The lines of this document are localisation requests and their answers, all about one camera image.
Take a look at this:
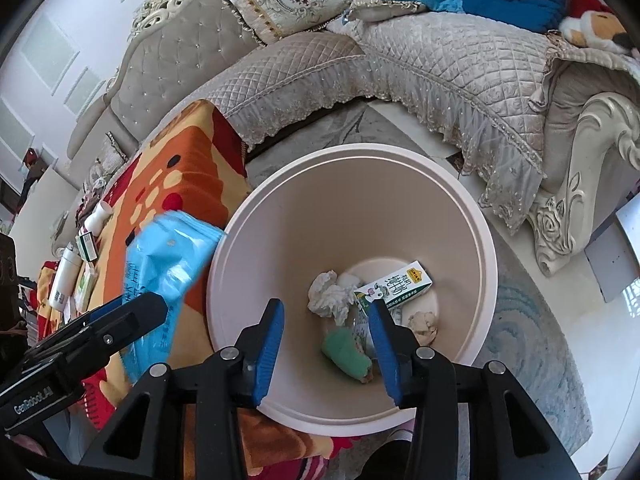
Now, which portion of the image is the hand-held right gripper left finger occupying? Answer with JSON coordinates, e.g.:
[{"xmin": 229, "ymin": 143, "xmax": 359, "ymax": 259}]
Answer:
[{"xmin": 75, "ymin": 299, "xmax": 285, "ymax": 480}]

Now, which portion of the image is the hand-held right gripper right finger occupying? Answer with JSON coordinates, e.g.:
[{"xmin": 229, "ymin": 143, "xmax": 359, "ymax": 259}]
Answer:
[{"xmin": 367, "ymin": 300, "xmax": 576, "ymax": 480}]

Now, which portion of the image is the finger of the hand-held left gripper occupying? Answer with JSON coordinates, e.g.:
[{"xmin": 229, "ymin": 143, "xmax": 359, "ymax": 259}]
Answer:
[{"xmin": 75, "ymin": 291, "xmax": 169, "ymax": 362}]

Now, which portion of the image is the white printed paper leaflet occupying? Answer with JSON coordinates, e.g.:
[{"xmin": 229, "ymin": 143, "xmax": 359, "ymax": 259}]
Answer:
[{"xmin": 352, "ymin": 305, "xmax": 401, "ymax": 356}]

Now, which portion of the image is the green fuzzy sock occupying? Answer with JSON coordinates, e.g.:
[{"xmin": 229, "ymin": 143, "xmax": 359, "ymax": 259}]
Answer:
[{"xmin": 321, "ymin": 327, "xmax": 375, "ymax": 385}]

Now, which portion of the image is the blue wet wipe packet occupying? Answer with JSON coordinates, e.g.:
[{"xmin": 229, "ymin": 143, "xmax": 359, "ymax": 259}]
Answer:
[{"xmin": 122, "ymin": 210, "xmax": 226, "ymax": 386}]

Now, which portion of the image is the white and green carton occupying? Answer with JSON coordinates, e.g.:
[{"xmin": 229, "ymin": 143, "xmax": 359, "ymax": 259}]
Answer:
[{"xmin": 352, "ymin": 260, "xmax": 433, "ymax": 318}]

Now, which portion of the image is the white tissue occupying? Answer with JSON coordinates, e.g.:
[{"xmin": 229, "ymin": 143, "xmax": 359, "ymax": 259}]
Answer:
[{"xmin": 307, "ymin": 270, "xmax": 363, "ymax": 327}]

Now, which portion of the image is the beige round trash bin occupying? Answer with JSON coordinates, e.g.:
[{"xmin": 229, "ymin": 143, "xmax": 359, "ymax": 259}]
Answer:
[{"xmin": 206, "ymin": 146, "xmax": 498, "ymax": 433}]

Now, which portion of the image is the crumpled beige paper wad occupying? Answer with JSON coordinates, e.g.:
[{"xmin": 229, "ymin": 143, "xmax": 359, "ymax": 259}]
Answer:
[{"xmin": 407, "ymin": 310, "xmax": 440, "ymax": 346}]

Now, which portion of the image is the pale green box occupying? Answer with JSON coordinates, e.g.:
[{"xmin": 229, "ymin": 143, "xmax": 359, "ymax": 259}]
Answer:
[{"xmin": 74, "ymin": 262, "xmax": 98, "ymax": 311}]

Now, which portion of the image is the large white plastic bottle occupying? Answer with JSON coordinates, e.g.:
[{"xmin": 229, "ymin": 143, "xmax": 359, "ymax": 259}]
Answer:
[{"xmin": 48, "ymin": 242, "xmax": 83, "ymax": 311}]

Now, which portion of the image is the small white pill bottle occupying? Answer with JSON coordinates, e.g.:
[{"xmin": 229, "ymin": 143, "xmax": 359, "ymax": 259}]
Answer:
[{"xmin": 82, "ymin": 202, "xmax": 113, "ymax": 233}]

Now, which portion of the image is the small patterned beige pillow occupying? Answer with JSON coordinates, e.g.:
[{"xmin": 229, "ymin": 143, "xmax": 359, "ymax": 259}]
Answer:
[{"xmin": 90, "ymin": 132, "xmax": 126, "ymax": 181}]

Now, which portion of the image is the orange red printed blanket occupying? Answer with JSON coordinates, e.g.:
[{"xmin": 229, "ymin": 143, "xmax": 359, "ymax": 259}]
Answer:
[{"xmin": 30, "ymin": 99, "xmax": 416, "ymax": 480}]

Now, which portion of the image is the white furniture panel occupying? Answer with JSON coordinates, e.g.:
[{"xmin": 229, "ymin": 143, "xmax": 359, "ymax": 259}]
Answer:
[{"xmin": 585, "ymin": 195, "xmax": 640, "ymax": 306}]

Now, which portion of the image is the beige tufted sofa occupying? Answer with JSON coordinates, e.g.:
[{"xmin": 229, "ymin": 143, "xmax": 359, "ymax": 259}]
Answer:
[{"xmin": 65, "ymin": 0, "xmax": 640, "ymax": 281}]

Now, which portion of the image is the beige quilted sofa cover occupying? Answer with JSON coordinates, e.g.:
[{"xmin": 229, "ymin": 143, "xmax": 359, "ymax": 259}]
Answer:
[
  {"xmin": 350, "ymin": 10, "xmax": 640, "ymax": 233},
  {"xmin": 197, "ymin": 35, "xmax": 373, "ymax": 153}
]

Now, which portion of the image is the plain beige cushion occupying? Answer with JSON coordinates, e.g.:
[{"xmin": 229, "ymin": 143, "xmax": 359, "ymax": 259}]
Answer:
[{"xmin": 350, "ymin": 0, "xmax": 431, "ymax": 23}]

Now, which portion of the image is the red and white plush toy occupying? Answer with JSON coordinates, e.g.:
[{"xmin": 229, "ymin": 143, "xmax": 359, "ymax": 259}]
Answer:
[{"xmin": 559, "ymin": 0, "xmax": 636, "ymax": 56}]

